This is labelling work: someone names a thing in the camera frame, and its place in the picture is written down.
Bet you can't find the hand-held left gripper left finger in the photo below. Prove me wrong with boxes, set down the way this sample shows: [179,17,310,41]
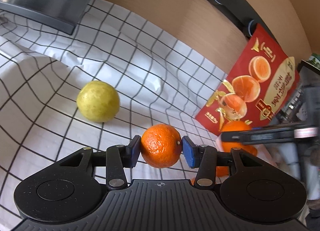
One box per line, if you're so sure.
[56,135,141,189]

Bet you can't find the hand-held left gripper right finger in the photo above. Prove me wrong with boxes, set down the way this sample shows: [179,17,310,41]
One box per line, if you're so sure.
[182,135,266,189]

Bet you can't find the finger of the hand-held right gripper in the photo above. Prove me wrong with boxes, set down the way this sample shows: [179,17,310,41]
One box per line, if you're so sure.
[221,131,250,144]

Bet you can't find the large orange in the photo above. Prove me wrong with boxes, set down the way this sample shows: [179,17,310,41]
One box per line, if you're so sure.
[217,120,258,178]

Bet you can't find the pink cardboard box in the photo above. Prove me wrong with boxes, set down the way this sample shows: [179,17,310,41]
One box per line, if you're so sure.
[215,137,279,179]

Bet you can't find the small rough mandarin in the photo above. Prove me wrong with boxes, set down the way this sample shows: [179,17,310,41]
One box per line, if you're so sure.
[141,124,182,169]

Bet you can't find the small yellow-green guava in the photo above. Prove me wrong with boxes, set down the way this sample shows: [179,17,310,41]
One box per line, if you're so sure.
[76,81,120,123]

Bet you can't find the black computer case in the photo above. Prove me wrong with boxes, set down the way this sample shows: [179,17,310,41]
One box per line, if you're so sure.
[271,59,320,196]

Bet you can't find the red printed snack bag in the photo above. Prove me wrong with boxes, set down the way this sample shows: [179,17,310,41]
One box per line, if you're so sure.
[194,23,300,137]

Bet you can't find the colourful small ornaments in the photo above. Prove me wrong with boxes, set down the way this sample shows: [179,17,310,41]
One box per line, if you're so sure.
[307,53,320,69]

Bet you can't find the white black-checked cloth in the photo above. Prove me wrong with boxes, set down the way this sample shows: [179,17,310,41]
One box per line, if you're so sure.
[0,0,227,231]

